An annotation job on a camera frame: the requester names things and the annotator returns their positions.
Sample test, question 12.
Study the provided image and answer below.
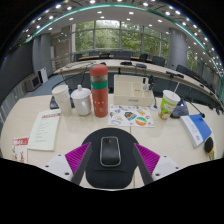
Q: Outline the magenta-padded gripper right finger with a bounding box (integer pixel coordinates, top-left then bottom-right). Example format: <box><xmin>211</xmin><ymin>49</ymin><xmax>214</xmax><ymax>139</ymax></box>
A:
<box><xmin>132</xmin><ymin>143</ymin><xmax>183</xmax><ymax>186</ymax></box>

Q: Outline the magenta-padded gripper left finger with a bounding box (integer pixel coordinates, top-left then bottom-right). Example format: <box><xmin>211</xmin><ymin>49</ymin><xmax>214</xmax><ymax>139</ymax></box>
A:
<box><xmin>43</xmin><ymin>142</ymin><xmax>93</xmax><ymax>186</ymax></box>

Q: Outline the black computer mouse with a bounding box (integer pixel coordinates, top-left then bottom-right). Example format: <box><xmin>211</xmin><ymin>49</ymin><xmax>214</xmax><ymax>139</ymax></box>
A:
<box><xmin>99</xmin><ymin>135</ymin><xmax>122</xmax><ymax>168</ymax></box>

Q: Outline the black mouse pad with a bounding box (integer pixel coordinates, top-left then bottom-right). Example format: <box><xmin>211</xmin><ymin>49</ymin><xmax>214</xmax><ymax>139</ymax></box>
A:
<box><xmin>80</xmin><ymin>127</ymin><xmax>140</xmax><ymax>190</ymax></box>

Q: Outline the cream booklet with red header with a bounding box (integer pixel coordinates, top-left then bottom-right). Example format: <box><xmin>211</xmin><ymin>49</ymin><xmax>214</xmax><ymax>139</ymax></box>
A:
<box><xmin>27</xmin><ymin>109</ymin><xmax>62</xmax><ymax>152</ymax></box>

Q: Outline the red and white fan-print magazine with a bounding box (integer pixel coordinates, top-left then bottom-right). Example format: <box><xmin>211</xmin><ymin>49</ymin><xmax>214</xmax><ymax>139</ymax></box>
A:
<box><xmin>11</xmin><ymin>135</ymin><xmax>30</xmax><ymax>164</ymax></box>

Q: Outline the blue and white book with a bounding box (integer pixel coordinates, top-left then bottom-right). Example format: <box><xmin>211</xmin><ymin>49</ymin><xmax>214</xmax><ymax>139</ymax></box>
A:
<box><xmin>179</xmin><ymin>113</ymin><xmax>213</xmax><ymax>149</ymax></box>

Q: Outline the black and yellow handheld microphone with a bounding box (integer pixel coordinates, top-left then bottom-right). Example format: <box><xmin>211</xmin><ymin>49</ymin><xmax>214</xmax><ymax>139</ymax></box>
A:
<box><xmin>203</xmin><ymin>136</ymin><xmax>216</xmax><ymax>162</ymax></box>

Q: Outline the colourful sticker sheet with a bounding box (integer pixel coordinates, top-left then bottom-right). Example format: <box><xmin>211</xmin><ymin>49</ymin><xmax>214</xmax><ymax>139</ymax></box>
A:
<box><xmin>107</xmin><ymin>103</ymin><xmax>156</xmax><ymax>129</ymax></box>

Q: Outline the dark grey conference microphone unit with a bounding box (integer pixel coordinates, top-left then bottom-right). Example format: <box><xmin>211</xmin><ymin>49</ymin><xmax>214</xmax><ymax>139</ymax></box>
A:
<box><xmin>170</xmin><ymin>99</ymin><xmax>190</xmax><ymax>119</ymax></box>

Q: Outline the green and white paper cup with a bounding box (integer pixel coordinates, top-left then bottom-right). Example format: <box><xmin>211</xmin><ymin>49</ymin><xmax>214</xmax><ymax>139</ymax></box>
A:
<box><xmin>157</xmin><ymin>89</ymin><xmax>182</xmax><ymax>121</ymax></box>

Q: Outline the black conference microphone unit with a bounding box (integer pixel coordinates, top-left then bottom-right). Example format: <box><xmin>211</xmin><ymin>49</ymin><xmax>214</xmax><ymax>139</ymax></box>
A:
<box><xmin>49</xmin><ymin>94</ymin><xmax>76</xmax><ymax>110</ymax></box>

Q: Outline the white paper cup stack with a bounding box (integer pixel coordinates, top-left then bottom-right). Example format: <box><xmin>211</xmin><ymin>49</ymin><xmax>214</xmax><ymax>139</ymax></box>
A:
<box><xmin>51</xmin><ymin>84</ymin><xmax>73</xmax><ymax>117</ymax></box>

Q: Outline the white lidded mug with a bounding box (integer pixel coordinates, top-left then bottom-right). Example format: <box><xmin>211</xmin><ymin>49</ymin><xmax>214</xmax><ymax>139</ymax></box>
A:
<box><xmin>70</xmin><ymin>84</ymin><xmax>93</xmax><ymax>117</ymax></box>

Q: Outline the cream desk organizer tray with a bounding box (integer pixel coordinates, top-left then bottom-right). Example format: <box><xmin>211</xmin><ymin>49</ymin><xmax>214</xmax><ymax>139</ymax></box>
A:
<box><xmin>113</xmin><ymin>73</ymin><xmax>156</xmax><ymax>108</ymax></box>

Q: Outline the red bottle with green band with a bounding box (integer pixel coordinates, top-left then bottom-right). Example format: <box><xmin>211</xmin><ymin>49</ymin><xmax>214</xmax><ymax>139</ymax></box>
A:
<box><xmin>88</xmin><ymin>63</ymin><xmax>110</xmax><ymax>118</ymax></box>

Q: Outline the grey box appliance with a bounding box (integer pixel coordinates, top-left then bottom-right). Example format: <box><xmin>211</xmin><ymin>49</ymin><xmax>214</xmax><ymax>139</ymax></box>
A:
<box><xmin>24</xmin><ymin>73</ymin><xmax>43</xmax><ymax>93</ymax></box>

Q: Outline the white floor appliance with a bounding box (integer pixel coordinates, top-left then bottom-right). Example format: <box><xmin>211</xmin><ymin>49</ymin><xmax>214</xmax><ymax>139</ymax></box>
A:
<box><xmin>38</xmin><ymin>67</ymin><xmax>49</xmax><ymax>84</ymax></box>

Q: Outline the group of dark office chairs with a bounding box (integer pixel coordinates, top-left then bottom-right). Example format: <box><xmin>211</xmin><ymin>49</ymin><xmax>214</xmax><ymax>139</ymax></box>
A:
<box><xmin>73</xmin><ymin>49</ymin><xmax>224</xmax><ymax>108</ymax></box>

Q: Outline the group of round ceiling lights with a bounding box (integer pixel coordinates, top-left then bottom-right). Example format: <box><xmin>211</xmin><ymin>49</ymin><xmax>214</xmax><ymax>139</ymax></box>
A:
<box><xmin>13</xmin><ymin>0</ymin><xmax>224</xmax><ymax>74</ymax></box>

